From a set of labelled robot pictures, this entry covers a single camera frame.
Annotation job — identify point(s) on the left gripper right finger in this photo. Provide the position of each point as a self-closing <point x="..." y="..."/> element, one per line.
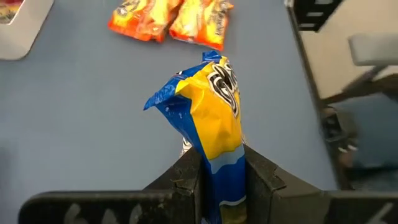
<point x="295" y="208"/>

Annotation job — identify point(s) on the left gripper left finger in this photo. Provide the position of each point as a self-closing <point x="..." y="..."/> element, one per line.
<point x="124" y="208"/>

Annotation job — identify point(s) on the blue soy sauce ramen pack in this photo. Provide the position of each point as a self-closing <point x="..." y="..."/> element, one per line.
<point x="214" y="124"/>

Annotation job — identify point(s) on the orange chicken ramen pack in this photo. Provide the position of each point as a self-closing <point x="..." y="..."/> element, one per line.
<point x="140" y="21"/>
<point x="202" y="25"/>

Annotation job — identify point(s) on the grey-blue table mat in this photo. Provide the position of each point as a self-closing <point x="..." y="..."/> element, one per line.
<point x="77" y="109"/>

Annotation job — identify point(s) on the white plastic bin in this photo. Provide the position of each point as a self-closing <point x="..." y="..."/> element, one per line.
<point x="28" y="34"/>

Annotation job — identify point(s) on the red roast beef ramen pack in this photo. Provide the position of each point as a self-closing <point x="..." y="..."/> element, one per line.
<point x="7" y="11"/>

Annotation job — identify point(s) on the black aluminium table frame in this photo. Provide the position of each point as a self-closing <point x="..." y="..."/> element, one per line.
<point x="337" y="130"/>

